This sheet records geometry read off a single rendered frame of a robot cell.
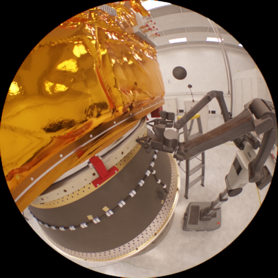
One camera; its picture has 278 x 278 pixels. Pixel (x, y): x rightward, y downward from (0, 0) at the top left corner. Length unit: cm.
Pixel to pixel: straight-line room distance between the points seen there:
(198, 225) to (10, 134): 194
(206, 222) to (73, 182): 177
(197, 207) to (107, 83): 193
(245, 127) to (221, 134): 9
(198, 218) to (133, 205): 138
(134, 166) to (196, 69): 756
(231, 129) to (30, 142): 58
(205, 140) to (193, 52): 788
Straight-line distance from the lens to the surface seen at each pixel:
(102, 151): 42
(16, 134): 34
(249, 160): 89
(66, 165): 41
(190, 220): 175
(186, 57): 795
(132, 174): 52
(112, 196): 49
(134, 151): 55
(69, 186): 41
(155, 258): 195
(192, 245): 200
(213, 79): 784
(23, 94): 35
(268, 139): 43
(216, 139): 36
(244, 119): 33
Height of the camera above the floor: 192
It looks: 26 degrees down
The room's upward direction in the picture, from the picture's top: 12 degrees counter-clockwise
